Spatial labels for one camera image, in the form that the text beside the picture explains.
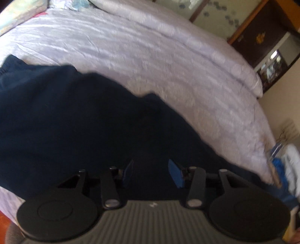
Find lavender patterned bed sheet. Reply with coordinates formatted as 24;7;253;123
1;10;273;212

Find tan folded garment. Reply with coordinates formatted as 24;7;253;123
267;151;282;189

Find blue garment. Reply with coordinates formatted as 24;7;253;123
271;158;299;210

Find dark brown door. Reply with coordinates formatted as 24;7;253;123
227;1;299;67

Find wooden wardrobe with frosted doors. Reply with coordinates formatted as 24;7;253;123
154;0;269;42

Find light grey garment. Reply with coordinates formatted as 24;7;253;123
281;143;299;198

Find rolled lavender quilt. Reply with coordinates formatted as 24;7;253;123
91;1;263;98

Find large floral folded duvet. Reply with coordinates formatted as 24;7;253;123
1;0;48;36

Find small blue floral pillow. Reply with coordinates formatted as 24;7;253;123
67;0;94;11

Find dark navy pants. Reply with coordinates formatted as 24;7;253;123
1;55;274;200

